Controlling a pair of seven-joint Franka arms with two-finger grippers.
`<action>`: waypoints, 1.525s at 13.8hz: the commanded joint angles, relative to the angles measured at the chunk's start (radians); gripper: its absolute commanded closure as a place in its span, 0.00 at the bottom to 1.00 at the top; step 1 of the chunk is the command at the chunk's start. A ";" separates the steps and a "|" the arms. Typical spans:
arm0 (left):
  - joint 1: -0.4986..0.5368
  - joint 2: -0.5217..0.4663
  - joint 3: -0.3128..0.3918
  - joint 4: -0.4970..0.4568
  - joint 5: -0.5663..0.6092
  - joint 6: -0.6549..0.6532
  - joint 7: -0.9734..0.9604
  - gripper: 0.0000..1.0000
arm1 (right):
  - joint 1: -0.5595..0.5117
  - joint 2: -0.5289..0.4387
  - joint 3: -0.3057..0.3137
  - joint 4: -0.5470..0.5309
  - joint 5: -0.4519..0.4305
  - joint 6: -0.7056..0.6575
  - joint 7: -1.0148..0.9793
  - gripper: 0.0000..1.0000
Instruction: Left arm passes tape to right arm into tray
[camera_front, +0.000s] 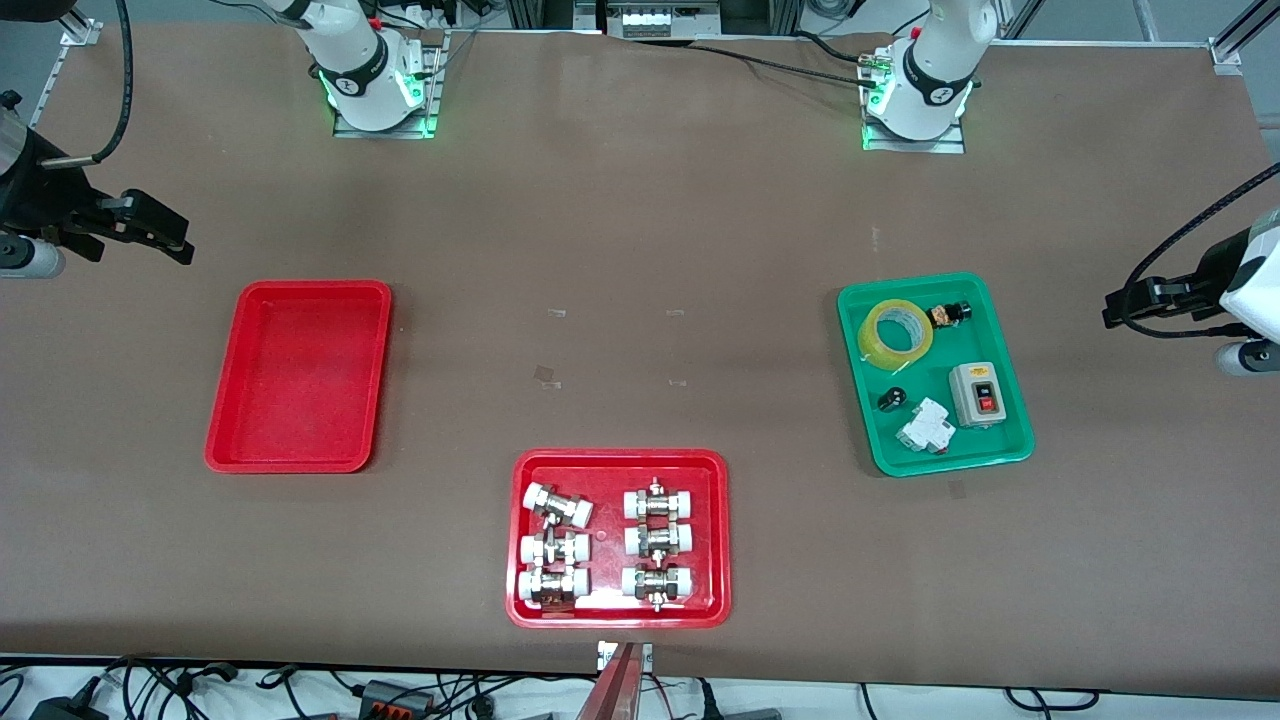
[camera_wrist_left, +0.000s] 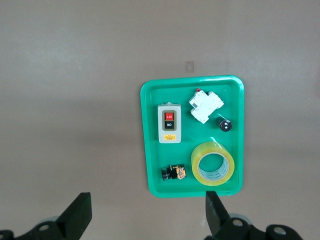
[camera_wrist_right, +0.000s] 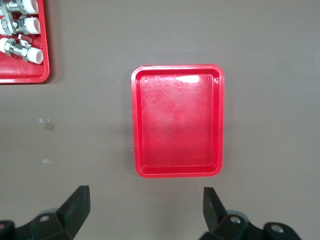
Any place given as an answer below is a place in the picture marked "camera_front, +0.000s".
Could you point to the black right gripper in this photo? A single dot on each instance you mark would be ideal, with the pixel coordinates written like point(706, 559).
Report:
point(40, 196)

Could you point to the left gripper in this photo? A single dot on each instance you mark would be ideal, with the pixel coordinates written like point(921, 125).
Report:
point(1204, 282)

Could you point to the yellow clear tape roll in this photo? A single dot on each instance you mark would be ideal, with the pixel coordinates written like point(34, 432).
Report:
point(875, 345)

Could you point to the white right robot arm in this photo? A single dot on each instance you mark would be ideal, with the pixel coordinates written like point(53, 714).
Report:
point(355, 70)

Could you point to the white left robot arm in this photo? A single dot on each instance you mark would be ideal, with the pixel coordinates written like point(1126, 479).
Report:
point(935, 80)

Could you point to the empty red plastic tray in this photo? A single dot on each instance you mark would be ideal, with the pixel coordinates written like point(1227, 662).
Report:
point(300, 380)

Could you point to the green plastic tray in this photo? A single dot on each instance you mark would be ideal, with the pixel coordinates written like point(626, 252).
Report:
point(920, 445)

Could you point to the red tray holding fittings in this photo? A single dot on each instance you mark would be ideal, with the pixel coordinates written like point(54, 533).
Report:
point(610, 535)

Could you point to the small black copper motor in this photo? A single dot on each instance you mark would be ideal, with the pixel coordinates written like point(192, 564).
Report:
point(948, 315)

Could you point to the white circuit breaker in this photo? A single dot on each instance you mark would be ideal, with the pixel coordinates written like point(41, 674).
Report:
point(925, 428)

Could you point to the small black knob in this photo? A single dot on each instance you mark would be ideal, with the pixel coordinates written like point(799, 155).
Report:
point(893, 400)

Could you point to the metal pipe fitting white caps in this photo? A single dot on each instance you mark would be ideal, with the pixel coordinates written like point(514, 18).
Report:
point(658, 502)
point(658, 540)
point(553, 548)
point(557, 505)
point(552, 585)
point(657, 582)

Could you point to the black power adapter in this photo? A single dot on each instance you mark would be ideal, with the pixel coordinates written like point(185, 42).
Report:
point(65, 708)

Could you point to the black orange connector box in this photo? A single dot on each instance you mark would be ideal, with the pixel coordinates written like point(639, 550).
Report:
point(395, 698)

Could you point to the white power strip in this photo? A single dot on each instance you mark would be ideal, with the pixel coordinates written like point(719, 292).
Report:
point(657, 22)

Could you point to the reddish metal stand bar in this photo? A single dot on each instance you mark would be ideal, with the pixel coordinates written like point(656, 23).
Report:
point(620, 685)

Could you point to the grey push button switch box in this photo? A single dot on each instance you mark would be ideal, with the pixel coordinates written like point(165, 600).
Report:
point(978, 395)

